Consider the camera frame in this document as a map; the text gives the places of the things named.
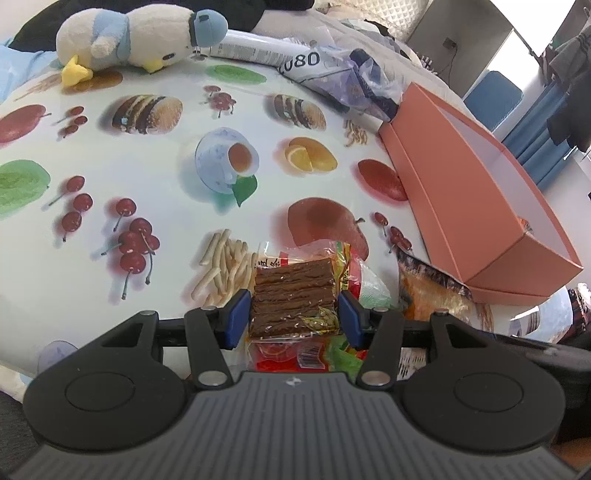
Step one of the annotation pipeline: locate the penguin plush toy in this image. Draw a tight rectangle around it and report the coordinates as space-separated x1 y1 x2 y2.
56 4 228 87

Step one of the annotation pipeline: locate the fruit print table cloth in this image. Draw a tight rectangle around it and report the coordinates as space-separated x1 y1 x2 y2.
1 60 429 376

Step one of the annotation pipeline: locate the blue curtain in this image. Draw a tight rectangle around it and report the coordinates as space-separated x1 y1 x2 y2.
503 82 575 192

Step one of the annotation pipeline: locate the blue chair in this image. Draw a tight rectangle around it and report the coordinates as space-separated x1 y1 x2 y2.
464 71 523 131

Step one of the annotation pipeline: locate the crumpled blue plastic bag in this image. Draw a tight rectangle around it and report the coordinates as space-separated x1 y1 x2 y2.
279 28 403 122

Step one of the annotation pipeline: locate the barcode brown snack packet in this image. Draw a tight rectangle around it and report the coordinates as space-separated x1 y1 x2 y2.
396 250 495 379

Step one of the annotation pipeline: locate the hanging black coat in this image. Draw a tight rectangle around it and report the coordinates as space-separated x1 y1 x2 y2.
547 25 590 152

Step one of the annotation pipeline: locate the person's right hand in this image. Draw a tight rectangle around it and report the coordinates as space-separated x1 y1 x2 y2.
552 438 591 471

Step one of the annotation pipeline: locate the pink cardboard box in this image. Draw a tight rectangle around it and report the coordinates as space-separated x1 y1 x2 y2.
379 83 583 306

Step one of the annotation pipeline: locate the white cylindrical tube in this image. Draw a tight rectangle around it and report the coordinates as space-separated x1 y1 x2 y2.
206 30 322 71

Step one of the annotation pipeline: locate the grey blanket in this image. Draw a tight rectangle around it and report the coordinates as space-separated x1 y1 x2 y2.
253 9 464 107

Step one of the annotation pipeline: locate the brown spicy strip packet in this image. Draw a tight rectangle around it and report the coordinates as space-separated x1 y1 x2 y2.
244 239 399 375

